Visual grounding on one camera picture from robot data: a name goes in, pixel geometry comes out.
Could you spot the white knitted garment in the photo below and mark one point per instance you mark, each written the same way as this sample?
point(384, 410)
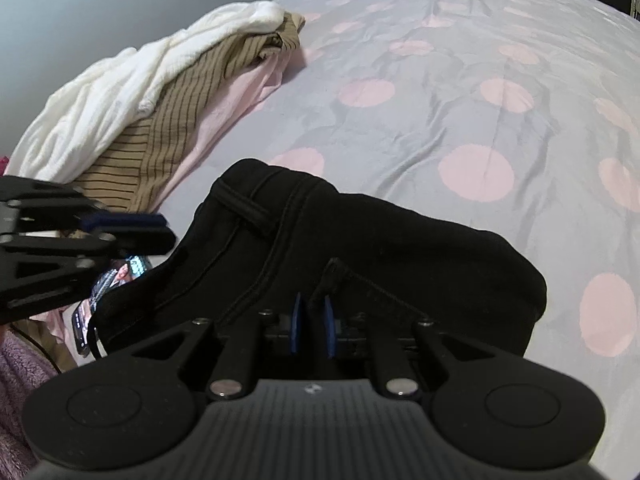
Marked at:
point(110, 85)

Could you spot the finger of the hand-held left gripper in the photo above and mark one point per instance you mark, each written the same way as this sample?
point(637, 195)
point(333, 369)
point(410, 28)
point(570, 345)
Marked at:
point(125, 221)
point(145, 242)

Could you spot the polka dot bed sheet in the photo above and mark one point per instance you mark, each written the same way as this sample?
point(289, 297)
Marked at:
point(450, 85)

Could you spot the printed glossy packet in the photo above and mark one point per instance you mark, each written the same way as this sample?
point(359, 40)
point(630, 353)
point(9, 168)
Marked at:
point(125, 271)

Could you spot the black jeans pants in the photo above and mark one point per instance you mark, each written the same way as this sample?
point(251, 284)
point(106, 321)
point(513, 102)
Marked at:
point(350, 260)

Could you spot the purple fluffy garment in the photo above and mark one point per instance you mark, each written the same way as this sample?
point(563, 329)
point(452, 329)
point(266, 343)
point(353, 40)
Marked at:
point(20, 395)

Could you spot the brown striped garment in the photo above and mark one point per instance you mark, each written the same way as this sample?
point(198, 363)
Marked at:
point(165, 125)

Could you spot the light pink garment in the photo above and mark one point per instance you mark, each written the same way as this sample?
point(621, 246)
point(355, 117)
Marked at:
point(225, 105)

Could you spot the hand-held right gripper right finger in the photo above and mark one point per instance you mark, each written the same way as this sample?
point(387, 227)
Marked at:
point(328, 326)

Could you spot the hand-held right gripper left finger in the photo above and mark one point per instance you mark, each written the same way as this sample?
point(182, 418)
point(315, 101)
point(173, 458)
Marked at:
point(296, 324)

